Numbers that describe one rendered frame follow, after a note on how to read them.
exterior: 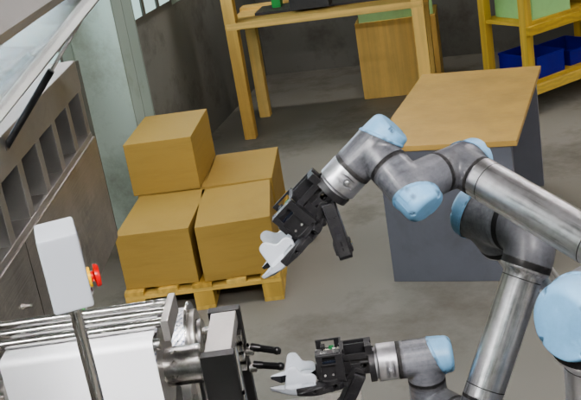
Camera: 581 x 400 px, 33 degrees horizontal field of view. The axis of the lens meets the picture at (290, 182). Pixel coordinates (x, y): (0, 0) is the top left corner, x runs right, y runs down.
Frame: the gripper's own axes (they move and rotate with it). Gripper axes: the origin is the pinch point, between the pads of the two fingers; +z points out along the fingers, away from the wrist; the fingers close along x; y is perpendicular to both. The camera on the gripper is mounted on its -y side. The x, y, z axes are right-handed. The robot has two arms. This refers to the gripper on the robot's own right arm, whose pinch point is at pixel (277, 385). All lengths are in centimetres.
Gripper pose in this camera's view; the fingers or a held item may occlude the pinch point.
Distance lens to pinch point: 203.3
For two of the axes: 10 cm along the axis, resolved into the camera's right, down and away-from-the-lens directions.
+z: -9.9, 1.5, 0.6
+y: -1.6, -9.3, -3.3
